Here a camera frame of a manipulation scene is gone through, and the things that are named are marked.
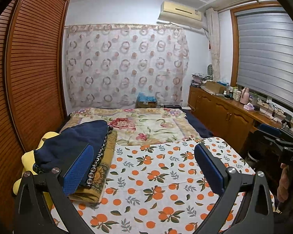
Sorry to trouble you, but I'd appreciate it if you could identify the navy printed t-shirt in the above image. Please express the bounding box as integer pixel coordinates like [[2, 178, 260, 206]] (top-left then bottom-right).
[[33, 120, 109, 186]]

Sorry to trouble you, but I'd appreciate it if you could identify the right hand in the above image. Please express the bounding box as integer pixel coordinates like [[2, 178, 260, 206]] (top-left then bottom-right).
[[277, 163, 289, 202]]

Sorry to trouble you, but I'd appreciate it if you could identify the mustard floral folded cloth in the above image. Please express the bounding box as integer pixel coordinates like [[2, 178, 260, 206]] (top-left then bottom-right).
[[69, 130, 117, 203]]

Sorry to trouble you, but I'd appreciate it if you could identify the dark patterned folded cloth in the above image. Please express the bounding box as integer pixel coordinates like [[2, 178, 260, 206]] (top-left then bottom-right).
[[85, 126, 117, 190]]

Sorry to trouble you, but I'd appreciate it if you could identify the pink kettle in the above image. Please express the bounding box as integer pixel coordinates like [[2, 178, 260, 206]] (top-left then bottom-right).
[[240, 87, 249, 105]]

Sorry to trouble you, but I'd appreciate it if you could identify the wooden sideboard cabinet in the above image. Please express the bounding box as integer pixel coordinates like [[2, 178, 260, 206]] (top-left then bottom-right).
[[188, 86, 282, 154]]

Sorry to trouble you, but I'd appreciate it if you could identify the orange print white sheet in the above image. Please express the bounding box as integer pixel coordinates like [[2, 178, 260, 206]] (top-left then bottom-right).
[[49, 136, 275, 234]]

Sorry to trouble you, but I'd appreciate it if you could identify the navy blue bed blanket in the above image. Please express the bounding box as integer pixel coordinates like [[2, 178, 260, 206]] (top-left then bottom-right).
[[183, 110, 214, 138]]

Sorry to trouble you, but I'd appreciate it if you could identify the cardboard box on cabinet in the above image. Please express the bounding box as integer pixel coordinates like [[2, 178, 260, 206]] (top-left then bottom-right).
[[201, 81, 227, 95]]

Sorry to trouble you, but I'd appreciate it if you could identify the grey window blind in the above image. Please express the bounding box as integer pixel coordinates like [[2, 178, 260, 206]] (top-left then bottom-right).
[[235, 6, 293, 108]]

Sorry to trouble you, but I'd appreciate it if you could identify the stack of folded papers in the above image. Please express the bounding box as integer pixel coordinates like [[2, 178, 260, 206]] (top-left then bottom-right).
[[191, 73, 213, 88]]

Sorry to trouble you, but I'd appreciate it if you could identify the floral quilt blanket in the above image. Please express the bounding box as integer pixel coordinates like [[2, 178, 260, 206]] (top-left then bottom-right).
[[62, 108, 202, 146]]

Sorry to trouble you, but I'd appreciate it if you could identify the blue item on box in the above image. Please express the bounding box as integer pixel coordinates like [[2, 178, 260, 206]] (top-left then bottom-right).
[[136, 92, 158, 108]]

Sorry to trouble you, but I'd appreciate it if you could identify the wooden louvered wardrobe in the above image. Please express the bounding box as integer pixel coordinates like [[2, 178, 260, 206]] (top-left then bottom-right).
[[0, 0, 70, 233]]

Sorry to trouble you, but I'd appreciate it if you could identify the beige side curtain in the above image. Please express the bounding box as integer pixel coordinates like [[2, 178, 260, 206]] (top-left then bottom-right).
[[206, 8, 221, 81]]

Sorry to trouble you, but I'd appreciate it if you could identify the circle pattern curtain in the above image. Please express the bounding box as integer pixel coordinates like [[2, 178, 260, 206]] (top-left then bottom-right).
[[64, 24, 189, 109]]

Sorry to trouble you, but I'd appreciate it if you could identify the white air conditioner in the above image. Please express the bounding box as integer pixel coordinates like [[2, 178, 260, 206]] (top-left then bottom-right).
[[158, 1, 203, 29]]

